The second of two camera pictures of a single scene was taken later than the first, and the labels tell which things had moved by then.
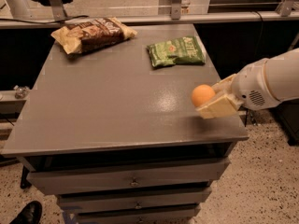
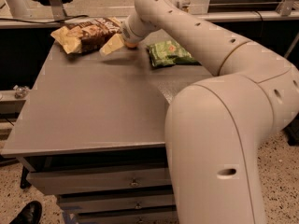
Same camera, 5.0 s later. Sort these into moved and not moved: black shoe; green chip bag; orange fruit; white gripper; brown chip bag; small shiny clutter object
Moved: white gripper; orange fruit
Not moved: green chip bag; brown chip bag; small shiny clutter object; black shoe
